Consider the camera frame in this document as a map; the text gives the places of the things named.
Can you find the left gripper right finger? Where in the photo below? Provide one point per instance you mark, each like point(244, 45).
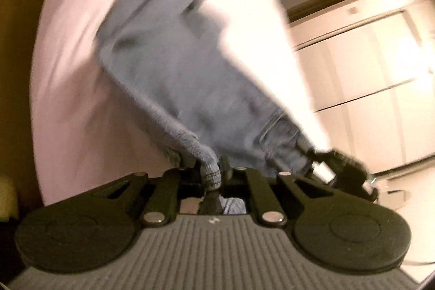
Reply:
point(246, 191)

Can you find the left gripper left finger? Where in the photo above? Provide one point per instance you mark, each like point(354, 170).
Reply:
point(165, 202)

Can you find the blue denim jeans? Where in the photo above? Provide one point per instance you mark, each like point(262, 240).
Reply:
point(165, 57)

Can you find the white duvet on bed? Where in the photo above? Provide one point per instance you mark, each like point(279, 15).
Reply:
point(83, 132)

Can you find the white wardrobe with panels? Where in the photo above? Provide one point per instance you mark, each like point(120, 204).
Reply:
point(370, 67)

